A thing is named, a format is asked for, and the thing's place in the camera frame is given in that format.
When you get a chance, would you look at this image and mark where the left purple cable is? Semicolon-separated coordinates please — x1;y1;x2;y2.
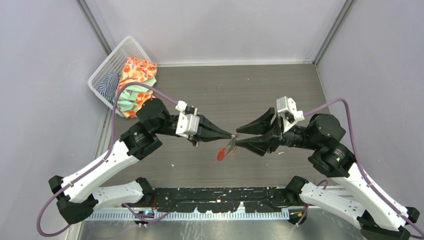
36;82;180;238

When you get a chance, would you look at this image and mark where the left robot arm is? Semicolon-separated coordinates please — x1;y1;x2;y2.
48;98;232;225

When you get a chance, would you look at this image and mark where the red handled metal keyring holder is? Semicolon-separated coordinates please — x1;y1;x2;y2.
216;133;240;162

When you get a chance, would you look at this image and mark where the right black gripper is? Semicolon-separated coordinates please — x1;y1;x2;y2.
233;105;319;155

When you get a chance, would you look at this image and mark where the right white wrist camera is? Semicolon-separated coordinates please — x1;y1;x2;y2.
276;96;305;133

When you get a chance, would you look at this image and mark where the orange floral cloth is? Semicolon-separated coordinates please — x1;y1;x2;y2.
117;57;158;118

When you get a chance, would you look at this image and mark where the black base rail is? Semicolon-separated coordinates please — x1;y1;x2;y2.
132;186;319;215

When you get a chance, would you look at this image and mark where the blue striped cloth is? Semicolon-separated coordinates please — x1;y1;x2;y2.
98;72;120;104

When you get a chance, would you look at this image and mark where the white plastic basket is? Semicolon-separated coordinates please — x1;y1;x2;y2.
87;36;151;109

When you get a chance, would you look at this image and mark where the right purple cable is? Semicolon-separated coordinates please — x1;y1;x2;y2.
303;97;424;239

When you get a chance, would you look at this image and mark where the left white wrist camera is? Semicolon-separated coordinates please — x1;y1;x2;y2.
175;100;191;139

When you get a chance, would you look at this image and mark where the mint green cloth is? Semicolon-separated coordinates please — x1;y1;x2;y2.
113;77;157;115

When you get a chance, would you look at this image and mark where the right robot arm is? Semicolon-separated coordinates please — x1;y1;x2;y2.
236;108;420;240

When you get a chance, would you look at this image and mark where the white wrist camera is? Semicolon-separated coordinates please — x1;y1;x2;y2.
175;100;191;139
276;96;305;133

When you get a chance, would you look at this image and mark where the purple cable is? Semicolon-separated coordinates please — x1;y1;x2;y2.
303;97;424;239
36;82;180;238

